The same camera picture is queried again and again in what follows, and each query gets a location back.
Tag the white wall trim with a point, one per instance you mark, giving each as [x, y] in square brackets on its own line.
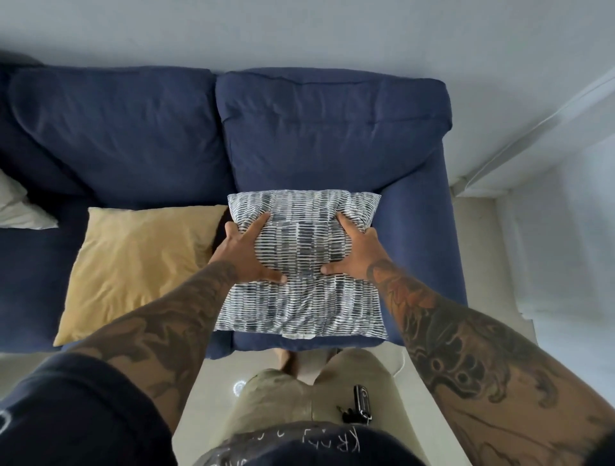
[538, 129]

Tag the dark blue sofa cushion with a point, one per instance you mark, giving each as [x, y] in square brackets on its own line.
[24, 144]

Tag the grey white patterned pillow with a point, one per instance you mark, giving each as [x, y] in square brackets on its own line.
[302, 235]

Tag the person's left thumb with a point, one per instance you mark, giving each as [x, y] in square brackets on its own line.
[274, 276]

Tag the blue fabric sofa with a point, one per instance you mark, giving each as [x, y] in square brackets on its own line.
[423, 230]

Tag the person's left forearm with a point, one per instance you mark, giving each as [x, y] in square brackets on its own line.
[163, 336]

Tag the khaki shorts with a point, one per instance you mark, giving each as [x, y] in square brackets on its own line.
[283, 398]

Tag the person's right thumb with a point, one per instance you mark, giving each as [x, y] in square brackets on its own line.
[334, 269]

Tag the person's left hand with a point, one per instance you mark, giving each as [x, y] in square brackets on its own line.
[242, 257]

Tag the wide blue sofa back cushion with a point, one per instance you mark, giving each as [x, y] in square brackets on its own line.
[120, 134]

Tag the yellow pillow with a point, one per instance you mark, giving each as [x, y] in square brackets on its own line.
[134, 259]

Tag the person's left foot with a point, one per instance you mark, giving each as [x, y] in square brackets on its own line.
[287, 362]

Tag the person's right forearm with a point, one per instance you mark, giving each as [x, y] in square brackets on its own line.
[471, 360]

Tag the black key fob with keys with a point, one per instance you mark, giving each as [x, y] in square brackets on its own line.
[361, 402]

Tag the dark navy printed shirt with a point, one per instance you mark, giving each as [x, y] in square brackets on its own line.
[72, 413]

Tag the person's right hand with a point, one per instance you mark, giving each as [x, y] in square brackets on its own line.
[363, 254]

